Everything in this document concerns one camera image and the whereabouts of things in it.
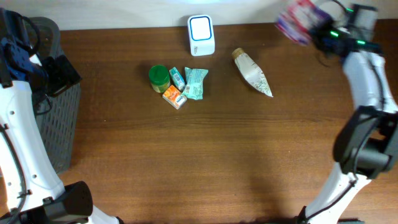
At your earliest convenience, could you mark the red purple tissue pack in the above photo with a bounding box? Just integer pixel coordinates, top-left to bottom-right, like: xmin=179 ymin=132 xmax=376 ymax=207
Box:
xmin=275 ymin=0 xmax=331 ymax=45

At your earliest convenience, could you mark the white pouch with cork cap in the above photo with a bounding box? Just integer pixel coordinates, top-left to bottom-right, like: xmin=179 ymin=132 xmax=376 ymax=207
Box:
xmin=231 ymin=48 xmax=273 ymax=98

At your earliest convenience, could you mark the teal wet wipes pack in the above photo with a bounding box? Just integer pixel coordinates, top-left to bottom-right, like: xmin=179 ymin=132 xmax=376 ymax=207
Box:
xmin=182 ymin=67 xmax=208 ymax=100

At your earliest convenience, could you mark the green cup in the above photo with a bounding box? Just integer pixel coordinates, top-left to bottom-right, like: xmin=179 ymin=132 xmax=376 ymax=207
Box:
xmin=149 ymin=65 xmax=171 ymax=93

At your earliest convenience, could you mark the small green tissue pack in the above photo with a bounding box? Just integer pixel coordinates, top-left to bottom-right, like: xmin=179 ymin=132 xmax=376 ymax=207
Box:
xmin=169 ymin=67 xmax=186 ymax=92

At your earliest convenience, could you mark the orange tissue pack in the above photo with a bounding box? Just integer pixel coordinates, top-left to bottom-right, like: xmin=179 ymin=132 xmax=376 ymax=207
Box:
xmin=162 ymin=85 xmax=187 ymax=110

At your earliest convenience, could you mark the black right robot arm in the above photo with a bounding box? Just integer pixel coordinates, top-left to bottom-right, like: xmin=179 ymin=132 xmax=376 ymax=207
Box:
xmin=295 ymin=4 xmax=397 ymax=224

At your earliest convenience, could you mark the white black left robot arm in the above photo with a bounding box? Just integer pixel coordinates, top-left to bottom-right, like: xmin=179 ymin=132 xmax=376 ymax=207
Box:
xmin=1 ymin=9 xmax=121 ymax=223

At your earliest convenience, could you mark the grey plastic mesh basket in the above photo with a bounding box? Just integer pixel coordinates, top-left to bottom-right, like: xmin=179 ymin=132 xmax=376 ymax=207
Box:
xmin=32 ymin=17 xmax=81 ymax=174

